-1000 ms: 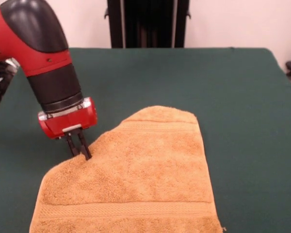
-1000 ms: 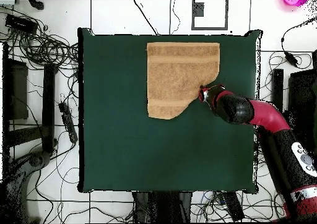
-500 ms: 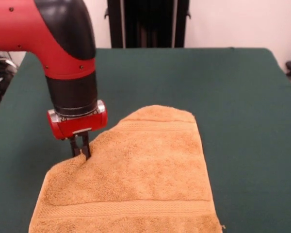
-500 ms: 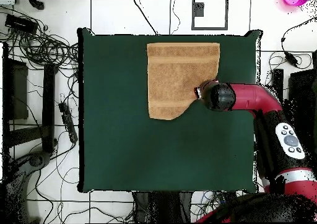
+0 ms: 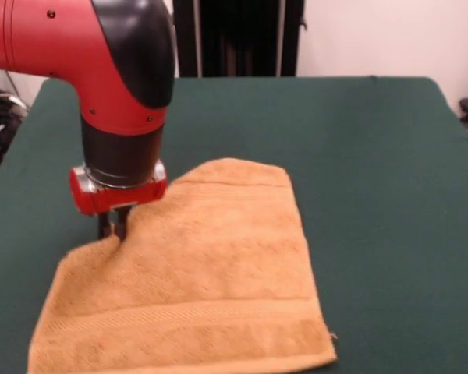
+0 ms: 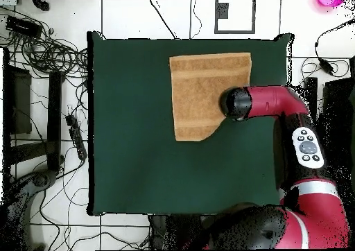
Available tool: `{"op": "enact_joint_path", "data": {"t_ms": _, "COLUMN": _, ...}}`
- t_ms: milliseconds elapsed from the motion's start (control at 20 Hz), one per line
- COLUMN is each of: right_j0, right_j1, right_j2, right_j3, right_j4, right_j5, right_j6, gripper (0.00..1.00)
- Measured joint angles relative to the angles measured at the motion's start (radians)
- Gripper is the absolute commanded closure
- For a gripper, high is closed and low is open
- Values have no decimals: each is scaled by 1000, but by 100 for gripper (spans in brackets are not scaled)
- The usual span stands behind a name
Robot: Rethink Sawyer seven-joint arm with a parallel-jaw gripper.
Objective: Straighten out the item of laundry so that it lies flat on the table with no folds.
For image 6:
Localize tan terry towel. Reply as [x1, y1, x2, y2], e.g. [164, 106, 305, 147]
[168, 52, 252, 143]

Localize dark flat panel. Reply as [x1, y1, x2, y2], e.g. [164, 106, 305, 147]
[3, 64, 33, 135]
[322, 78, 355, 153]

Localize dark green table cloth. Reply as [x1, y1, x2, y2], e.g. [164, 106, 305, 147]
[86, 30, 295, 217]

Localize black metal stand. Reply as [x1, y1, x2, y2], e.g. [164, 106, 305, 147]
[148, 214, 207, 250]

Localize black power strip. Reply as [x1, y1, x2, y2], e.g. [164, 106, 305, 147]
[65, 114, 88, 161]

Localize black bar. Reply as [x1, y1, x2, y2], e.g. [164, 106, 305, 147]
[46, 70, 66, 172]
[304, 76, 319, 107]

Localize grey chair base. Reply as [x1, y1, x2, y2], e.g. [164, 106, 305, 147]
[5, 167, 60, 250]

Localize small dark object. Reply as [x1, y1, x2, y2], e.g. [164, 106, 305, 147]
[31, 0, 51, 12]

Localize black rectangular box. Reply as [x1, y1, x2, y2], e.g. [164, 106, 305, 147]
[5, 15, 43, 38]

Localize pink round object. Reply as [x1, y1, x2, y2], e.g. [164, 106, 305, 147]
[315, 0, 347, 9]

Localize thick black cable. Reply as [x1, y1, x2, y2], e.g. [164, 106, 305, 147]
[148, 0, 178, 40]

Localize thin black cable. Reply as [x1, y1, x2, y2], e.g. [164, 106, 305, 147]
[189, 0, 202, 40]

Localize grey rectangular floor frame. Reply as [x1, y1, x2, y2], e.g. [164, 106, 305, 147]
[214, 0, 256, 35]

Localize tangled black cables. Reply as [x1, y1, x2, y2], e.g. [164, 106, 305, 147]
[0, 6, 90, 80]

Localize black cable with adapter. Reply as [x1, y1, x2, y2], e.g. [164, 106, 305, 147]
[313, 17, 355, 76]

